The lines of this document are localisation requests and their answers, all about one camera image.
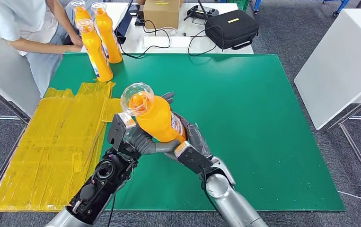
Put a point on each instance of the black carrying case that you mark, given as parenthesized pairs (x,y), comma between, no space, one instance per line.
(233,29)

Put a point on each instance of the blue metal shelf rack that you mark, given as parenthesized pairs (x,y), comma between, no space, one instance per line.
(340,6)

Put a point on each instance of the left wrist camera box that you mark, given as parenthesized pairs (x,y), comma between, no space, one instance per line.
(119,130)

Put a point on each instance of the yellow plastic sheet stack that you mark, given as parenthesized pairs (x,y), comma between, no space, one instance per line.
(42,153)

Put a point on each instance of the dark blue laptop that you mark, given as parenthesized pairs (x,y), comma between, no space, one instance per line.
(125,23)

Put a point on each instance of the black remote controller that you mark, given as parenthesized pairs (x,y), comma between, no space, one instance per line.
(202,12)

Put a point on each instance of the green table mat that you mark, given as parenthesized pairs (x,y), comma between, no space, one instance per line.
(230,94)

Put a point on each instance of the green plastic crate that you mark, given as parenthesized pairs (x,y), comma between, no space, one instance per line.
(243,3)

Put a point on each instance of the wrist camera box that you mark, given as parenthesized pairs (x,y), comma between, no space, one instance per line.
(191,158)
(119,130)

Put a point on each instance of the white table with metal legs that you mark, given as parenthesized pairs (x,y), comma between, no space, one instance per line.
(340,62)
(4,81)

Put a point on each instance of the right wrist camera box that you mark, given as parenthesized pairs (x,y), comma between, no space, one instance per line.
(191,158)

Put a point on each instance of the white desk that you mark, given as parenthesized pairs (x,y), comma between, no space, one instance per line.
(196,44)

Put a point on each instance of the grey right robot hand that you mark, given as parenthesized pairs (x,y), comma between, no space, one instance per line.
(197,139)

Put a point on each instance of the person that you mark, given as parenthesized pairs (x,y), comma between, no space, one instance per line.
(26,28)

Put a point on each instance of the orange plastic bottle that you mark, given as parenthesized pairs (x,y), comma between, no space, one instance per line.
(155,119)
(97,59)
(80,12)
(109,40)

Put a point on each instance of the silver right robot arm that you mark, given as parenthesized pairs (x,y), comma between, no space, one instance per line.
(230,200)

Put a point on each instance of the brown cardboard box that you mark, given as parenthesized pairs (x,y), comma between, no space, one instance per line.
(162,15)

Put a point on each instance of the black smartphone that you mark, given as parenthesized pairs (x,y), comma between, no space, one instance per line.
(140,18)
(134,9)

